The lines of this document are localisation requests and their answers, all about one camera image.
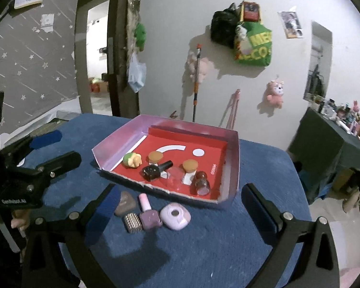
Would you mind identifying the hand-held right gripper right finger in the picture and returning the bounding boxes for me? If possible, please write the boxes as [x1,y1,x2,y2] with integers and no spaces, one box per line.
[241,182,340,288]

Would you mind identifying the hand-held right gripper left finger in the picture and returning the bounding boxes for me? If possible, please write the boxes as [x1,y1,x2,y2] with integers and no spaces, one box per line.
[22,183,120,288]

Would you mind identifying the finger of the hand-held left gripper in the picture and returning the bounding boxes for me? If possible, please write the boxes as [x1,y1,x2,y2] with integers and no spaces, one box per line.
[0,130,63,165]
[15,151,82,190]

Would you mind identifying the grey-brown rounded case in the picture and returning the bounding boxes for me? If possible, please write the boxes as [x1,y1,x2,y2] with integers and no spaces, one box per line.
[114,191,138,217]

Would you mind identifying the gold studded small case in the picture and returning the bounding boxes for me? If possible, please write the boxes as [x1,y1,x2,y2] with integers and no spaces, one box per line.
[124,212,144,233]

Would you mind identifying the purple nail polish pink cap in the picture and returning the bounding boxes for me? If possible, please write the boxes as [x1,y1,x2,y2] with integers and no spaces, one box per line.
[138,193,163,231]

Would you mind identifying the brown glitter jar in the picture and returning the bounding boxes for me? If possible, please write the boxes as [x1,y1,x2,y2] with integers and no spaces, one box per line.
[193,170,211,198]

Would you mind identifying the black nail polish bottle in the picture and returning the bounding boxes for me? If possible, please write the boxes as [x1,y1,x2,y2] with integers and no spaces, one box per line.
[142,160,174,182]

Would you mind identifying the lilac round device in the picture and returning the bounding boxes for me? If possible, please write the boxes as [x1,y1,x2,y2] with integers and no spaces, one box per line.
[160,203,191,231]

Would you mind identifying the pink cardboard box red inside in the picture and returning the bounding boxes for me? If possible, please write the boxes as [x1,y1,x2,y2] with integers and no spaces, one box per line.
[91,114,240,210]

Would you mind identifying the clear round plastic lid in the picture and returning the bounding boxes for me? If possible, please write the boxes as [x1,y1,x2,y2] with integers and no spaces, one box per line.
[167,167,185,188]

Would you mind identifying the person's left hand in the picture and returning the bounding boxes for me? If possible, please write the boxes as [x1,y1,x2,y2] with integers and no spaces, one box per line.
[11,209,29,239]

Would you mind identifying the blue fluffy blanket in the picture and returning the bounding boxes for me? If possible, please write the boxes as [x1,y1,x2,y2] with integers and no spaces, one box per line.
[0,113,314,288]

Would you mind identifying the table with dark cloth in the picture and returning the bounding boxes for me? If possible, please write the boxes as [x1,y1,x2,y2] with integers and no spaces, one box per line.
[288,107,360,204]

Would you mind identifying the dark wooden door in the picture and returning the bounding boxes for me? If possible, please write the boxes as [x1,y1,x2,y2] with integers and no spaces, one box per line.
[106,0,140,117]

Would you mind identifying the pink clothes hangers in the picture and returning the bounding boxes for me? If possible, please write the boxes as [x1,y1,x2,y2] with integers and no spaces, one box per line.
[220,89,241,130]

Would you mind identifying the translucent plastic bag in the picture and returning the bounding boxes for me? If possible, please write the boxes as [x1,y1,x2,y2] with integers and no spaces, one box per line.
[127,52,147,93]

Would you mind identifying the pink plush bear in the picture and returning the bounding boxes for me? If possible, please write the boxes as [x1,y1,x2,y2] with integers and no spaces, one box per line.
[265,79,286,108]

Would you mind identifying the row of cosmetic bottles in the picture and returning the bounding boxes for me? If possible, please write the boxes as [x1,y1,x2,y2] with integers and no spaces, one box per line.
[304,93,360,147]

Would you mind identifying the green plush toy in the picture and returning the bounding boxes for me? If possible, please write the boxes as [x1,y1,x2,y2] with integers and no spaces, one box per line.
[134,22,147,51]

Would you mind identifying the pale pink plush toy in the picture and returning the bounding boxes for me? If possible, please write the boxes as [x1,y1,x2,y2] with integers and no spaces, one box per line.
[185,51,213,83]

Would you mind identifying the green tote bag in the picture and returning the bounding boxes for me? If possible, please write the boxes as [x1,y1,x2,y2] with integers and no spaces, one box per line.
[234,21,273,68]

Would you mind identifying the black bag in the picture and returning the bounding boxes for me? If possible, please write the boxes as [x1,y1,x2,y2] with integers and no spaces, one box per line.
[210,3,240,48]

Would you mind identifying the red yellow bag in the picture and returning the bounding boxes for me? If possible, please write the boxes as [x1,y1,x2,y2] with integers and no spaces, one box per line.
[239,1,262,24]

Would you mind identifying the wall mirror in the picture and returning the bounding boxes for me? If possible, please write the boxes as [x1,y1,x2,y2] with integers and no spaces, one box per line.
[303,20,333,102]

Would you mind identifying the photo wall poster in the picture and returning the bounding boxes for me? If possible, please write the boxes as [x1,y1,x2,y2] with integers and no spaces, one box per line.
[277,11,304,39]

